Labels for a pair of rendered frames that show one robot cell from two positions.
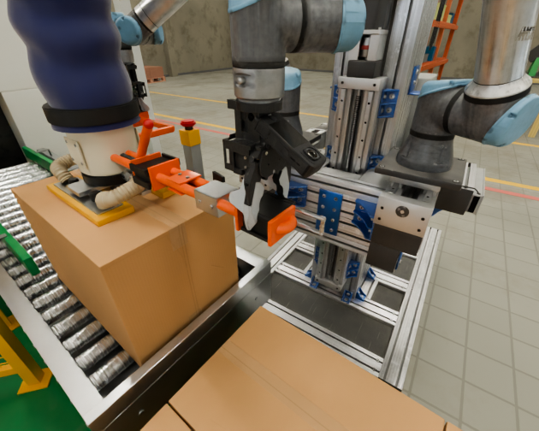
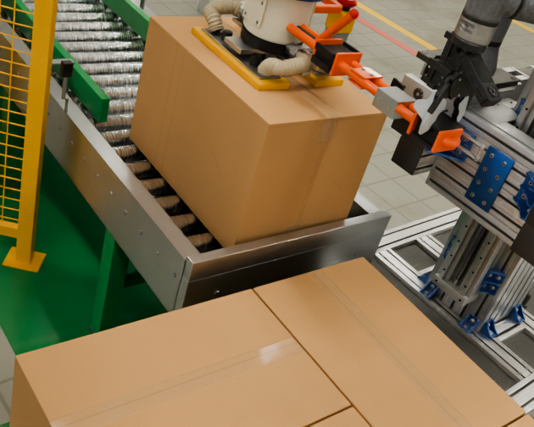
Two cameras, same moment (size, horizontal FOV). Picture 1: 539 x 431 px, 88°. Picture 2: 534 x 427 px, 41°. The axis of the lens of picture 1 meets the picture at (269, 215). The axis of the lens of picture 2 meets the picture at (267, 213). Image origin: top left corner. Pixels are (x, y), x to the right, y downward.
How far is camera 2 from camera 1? 107 cm
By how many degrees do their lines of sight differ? 6
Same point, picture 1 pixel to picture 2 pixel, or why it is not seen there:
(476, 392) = not seen: outside the picture
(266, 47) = (489, 13)
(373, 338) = not seen: hidden behind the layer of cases
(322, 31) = (531, 13)
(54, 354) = (148, 202)
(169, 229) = (325, 118)
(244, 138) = (447, 62)
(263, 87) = (477, 36)
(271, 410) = (353, 335)
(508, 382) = not seen: outside the picture
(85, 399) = (185, 248)
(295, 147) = (483, 83)
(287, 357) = (381, 308)
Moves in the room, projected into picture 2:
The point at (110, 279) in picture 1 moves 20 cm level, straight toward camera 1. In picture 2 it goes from (269, 140) to (301, 189)
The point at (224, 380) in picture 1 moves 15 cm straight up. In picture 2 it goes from (310, 296) to (328, 252)
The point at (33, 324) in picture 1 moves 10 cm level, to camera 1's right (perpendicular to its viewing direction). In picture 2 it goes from (121, 169) to (153, 182)
